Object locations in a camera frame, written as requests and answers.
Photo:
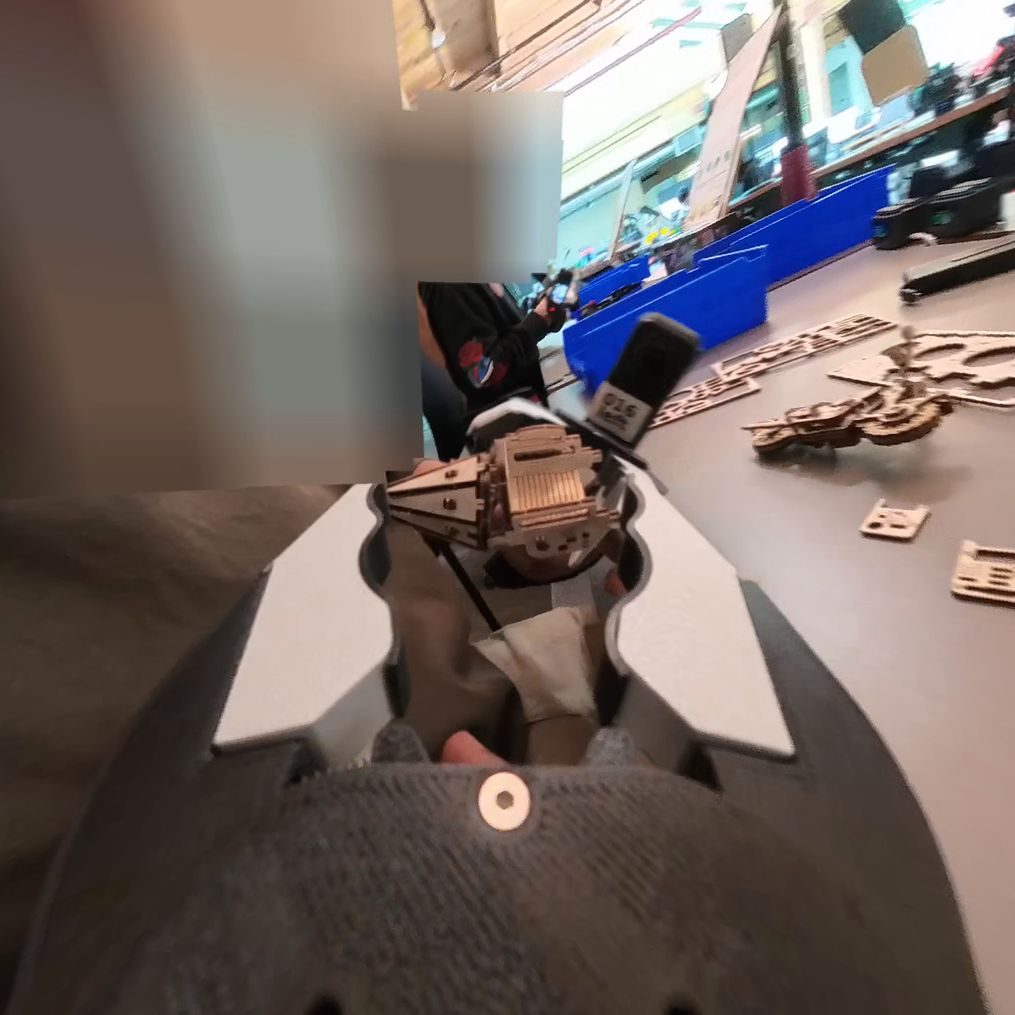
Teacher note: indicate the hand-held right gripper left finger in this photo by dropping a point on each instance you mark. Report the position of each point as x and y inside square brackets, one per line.
[317, 634]

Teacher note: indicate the small wooden slotted piece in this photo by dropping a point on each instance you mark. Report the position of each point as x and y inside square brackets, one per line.
[987, 575]

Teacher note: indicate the dark pole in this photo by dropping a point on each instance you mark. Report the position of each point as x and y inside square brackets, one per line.
[797, 119]

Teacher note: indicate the wooden motorcycle model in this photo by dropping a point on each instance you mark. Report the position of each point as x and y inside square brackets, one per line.
[856, 424]

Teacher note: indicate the pale cloth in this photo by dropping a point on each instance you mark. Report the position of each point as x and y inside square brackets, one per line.
[547, 666]

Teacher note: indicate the person's left hand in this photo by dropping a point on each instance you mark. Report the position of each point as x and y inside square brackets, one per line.
[555, 567]

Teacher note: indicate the leaning cardboard board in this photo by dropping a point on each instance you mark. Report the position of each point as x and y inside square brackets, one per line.
[729, 143]

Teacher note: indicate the wooden puzzle sheet round cutouts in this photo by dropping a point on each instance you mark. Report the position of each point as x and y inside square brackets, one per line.
[975, 365]

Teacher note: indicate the blue plastic bin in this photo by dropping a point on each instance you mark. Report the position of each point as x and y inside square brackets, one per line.
[817, 222]
[674, 317]

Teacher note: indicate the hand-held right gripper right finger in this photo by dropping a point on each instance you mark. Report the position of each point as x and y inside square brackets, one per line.
[690, 634]

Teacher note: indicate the black device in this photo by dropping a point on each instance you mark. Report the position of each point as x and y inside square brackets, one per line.
[944, 214]

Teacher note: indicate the small wooden piece with holes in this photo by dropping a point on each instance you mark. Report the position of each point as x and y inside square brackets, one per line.
[894, 519]

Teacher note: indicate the person's lap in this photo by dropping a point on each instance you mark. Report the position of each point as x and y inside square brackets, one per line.
[119, 595]

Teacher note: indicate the wooden puzzle vehicle model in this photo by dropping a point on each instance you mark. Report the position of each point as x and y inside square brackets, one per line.
[523, 492]

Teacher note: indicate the grey desk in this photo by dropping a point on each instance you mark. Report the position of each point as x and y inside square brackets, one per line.
[793, 515]

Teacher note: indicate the black bar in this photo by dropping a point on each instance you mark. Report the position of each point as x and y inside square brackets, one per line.
[959, 273]

